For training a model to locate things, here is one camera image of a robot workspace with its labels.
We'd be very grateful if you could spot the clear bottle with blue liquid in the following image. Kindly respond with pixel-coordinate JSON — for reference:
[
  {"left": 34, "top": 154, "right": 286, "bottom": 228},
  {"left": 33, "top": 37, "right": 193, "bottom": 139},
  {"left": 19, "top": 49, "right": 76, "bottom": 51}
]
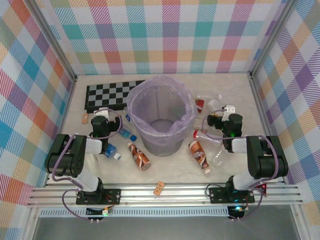
[{"left": 117, "top": 124, "right": 138, "bottom": 141}]

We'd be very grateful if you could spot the wide clear plastic bottle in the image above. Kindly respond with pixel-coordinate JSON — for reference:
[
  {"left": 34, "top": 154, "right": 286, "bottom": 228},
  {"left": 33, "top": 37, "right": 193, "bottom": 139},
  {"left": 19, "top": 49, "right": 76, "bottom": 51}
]
[{"left": 207, "top": 99, "right": 221, "bottom": 112}]

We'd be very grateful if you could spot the clear bottle red cap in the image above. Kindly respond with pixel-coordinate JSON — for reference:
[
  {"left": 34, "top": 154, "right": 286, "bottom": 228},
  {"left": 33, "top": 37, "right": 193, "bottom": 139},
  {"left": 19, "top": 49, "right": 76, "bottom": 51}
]
[{"left": 192, "top": 129, "right": 223, "bottom": 146}]

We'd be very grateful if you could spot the red label plastic bottle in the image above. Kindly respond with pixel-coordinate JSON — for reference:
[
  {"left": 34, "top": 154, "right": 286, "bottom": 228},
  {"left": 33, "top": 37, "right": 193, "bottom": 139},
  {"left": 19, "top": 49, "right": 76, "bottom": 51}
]
[{"left": 194, "top": 98, "right": 206, "bottom": 113}]

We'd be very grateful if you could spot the small bottle blue white label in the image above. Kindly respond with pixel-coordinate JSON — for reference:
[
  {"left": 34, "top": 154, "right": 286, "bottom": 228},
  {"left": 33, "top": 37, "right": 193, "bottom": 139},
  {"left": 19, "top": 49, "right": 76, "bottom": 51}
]
[{"left": 103, "top": 143, "right": 123, "bottom": 161}]

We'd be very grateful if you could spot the slim clear bottle white cap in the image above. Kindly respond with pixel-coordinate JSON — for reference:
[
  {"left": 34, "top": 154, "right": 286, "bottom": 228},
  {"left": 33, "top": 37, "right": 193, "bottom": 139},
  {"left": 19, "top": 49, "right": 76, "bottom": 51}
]
[{"left": 196, "top": 92, "right": 223, "bottom": 101}]

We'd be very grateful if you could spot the purple plastic bin liner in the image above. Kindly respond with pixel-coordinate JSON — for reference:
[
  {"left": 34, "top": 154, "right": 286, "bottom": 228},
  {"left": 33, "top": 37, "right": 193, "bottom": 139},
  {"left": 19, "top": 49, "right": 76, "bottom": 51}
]
[{"left": 126, "top": 74, "right": 198, "bottom": 146}]

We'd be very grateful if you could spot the brown coffee bottle without cap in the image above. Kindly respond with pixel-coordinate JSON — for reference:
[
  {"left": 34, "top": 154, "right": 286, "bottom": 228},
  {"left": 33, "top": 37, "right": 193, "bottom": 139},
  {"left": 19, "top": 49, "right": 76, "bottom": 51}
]
[{"left": 127, "top": 141, "right": 152, "bottom": 172}]

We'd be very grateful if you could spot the brown coffee bottle white cap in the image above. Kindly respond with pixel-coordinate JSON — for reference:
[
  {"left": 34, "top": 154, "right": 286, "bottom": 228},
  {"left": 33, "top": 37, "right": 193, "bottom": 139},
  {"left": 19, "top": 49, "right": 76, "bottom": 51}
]
[{"left": 188, "top": 140, "right": 212, "bottom": 175}]

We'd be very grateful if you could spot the grey mesh waste bin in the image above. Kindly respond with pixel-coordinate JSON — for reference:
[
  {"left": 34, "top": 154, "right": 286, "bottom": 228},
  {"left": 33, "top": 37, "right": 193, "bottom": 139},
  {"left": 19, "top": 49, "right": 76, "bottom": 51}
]
[{"left": 131, "top": 84, "right": 191, "bottom": 157}]

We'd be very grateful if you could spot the black grey chessboard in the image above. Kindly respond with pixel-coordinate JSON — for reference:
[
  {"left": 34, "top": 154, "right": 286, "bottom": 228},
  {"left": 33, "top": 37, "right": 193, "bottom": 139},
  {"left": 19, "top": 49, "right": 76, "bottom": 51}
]
[{"left": 84, "top": 79, "right": 146, "bottom": 113}]

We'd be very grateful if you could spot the wooden domino tile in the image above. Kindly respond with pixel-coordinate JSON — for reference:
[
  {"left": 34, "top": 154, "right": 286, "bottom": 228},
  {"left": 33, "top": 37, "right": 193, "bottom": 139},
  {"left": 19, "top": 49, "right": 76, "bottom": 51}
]
[{"left": 153, "top": 181, "right": 165, "bottom": 197}]

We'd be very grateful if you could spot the black controller board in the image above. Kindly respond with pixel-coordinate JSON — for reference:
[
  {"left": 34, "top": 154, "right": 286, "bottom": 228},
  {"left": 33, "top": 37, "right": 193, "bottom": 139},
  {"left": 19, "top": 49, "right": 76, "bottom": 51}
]
[
  {"left": 227, "top": 204, "right": 247, "bottom": 219},
  {"left": 86, "top": 206, "right": 113, "bottom": 217}
]

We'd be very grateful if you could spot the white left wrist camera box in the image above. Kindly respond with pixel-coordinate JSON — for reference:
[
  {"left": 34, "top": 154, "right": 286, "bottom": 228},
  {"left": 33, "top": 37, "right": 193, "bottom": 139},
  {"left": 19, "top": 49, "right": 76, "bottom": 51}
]
[{"left": 94, "top": 107, "right": 110, "bottom": 118}]

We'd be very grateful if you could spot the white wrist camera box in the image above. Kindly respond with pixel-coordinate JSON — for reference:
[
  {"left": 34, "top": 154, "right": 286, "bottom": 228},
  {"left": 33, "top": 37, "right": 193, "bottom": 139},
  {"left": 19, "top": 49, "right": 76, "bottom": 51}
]
[
  {"left": 223, "top": 104, "right": 237, "bottom": 121},
  {"left": 94, "top": 107, "right": 110, "bottom": 118}
]

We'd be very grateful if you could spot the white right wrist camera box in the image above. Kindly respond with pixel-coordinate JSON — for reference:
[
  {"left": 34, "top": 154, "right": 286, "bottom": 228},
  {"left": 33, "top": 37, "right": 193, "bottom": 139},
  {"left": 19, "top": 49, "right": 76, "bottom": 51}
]
[{"left": 223, "top": 104, "right": 237, "bottom": 121}]

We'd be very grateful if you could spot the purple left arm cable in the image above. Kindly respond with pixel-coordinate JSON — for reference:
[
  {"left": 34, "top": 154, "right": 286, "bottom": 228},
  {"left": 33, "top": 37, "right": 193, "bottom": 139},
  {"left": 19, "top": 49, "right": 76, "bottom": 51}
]
[{"left": 51, "top": 115, "right": 124, "bottom": 222}]

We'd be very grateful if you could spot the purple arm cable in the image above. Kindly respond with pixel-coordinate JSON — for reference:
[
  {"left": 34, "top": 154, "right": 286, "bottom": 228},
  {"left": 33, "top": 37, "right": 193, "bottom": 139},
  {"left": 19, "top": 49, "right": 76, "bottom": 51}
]
[
  {"left": 51, "top": 115, "right": 124, "bottom": 222},
  {"left": 201, "top": 107, "right": 281, "bottom": 222}
]

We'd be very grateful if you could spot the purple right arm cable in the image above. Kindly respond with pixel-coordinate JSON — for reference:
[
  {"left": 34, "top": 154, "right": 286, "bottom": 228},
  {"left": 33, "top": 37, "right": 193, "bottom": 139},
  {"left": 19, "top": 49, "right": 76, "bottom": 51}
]
[{"left": 201, "top": 107, "right": 281, "bottom": 222}]

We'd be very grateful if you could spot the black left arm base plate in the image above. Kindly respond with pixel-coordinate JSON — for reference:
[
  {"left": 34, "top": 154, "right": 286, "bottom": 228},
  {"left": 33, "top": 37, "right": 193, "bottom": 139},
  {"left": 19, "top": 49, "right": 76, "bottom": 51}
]
[{"left": 75, "top": 187, "right": 122, "bottom": 206}]

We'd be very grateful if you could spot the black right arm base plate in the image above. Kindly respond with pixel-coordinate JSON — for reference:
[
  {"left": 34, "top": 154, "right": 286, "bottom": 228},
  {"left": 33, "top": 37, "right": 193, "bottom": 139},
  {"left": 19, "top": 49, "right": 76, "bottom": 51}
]
[{"left": 208, "top": 186, "right": 256, "bottom": 204}]

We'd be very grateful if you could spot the aluminium front rail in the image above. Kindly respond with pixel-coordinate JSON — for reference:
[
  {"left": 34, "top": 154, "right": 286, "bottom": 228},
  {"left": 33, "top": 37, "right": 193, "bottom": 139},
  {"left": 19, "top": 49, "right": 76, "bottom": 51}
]
[{"left": 27, "top": 183, "right": 305, "bottom": 207}]

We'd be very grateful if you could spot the aluminium frame post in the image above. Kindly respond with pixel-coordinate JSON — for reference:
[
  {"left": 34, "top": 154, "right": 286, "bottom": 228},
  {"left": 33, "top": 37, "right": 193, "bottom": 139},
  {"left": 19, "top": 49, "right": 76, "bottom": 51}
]
[
  {"left": 29, "top": 0, "right": 78, "bottom": 81},
  {"left": 249, "top": 0, "right": 300, "bottom": 79}
]

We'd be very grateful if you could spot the white slotted cable duct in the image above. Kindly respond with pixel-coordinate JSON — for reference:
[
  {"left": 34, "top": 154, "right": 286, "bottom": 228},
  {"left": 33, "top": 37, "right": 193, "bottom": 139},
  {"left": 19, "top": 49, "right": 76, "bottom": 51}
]
[{"left": 39, "top": 206, "right": 230, "bottom": 218}]

